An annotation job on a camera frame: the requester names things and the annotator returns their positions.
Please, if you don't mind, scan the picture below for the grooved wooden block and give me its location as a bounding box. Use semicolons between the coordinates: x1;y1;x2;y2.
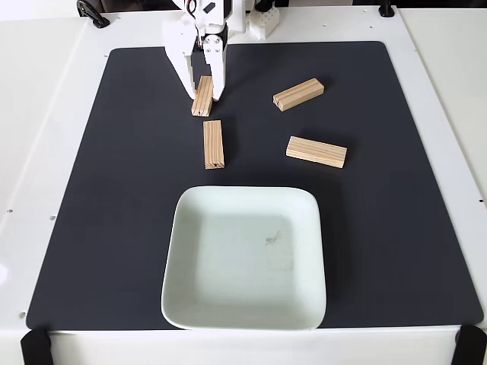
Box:
190;75;215;117
285;135;348;170
272;78;326;113
202;119;226;170

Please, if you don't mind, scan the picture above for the pale green square plate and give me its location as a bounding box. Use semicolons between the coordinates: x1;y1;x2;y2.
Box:
160;185;327;331

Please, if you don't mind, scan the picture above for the black rubber mat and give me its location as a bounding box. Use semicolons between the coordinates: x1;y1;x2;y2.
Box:
25;40;484;331

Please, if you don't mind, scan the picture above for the red black white servo cable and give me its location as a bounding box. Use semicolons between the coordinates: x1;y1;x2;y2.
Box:
183;0;203;50

